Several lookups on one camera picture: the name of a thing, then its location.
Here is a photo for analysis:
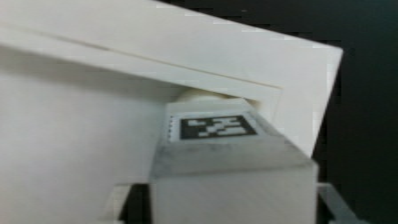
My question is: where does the white table leg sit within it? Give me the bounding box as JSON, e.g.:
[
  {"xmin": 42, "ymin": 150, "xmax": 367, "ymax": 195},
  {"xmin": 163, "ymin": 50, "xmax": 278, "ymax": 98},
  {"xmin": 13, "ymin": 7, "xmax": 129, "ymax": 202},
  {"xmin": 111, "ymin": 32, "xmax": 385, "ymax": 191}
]
[{"xmin": 148, "ymin": 90, "xmax": 317, "ymax": 224}]

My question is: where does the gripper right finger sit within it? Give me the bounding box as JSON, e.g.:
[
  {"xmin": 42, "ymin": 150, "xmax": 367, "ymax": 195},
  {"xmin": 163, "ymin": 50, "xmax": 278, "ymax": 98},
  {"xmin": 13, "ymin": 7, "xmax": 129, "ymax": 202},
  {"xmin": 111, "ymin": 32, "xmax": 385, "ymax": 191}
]
[{"xmin": 317, "ymin": 184, "xmax": 369, "ymax": 224}]

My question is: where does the white U-shaped fence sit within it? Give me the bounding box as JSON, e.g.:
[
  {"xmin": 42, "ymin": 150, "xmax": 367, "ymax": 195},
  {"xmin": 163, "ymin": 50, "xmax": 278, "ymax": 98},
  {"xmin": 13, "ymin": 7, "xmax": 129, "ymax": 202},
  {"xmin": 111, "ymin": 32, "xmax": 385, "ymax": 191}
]
[{"xmin": 0, "ymin": 0, "xmax": 342, "ymax": 153}]

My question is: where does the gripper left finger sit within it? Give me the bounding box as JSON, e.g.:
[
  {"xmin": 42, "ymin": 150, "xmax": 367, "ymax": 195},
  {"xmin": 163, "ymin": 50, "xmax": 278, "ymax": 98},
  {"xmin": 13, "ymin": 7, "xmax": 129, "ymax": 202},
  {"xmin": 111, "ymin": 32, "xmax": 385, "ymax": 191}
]
[{"xmin": 100, "ymin": 183, "xmax": 152, "ymax": 224}]

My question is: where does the white square table top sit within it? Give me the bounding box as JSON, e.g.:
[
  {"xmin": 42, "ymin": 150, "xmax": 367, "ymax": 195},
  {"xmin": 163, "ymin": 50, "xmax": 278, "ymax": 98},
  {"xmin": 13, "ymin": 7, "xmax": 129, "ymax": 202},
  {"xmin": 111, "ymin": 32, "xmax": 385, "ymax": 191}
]
[{"xmin": 0, "ymin": 19, "xmax": 285, "ymax": 224}]

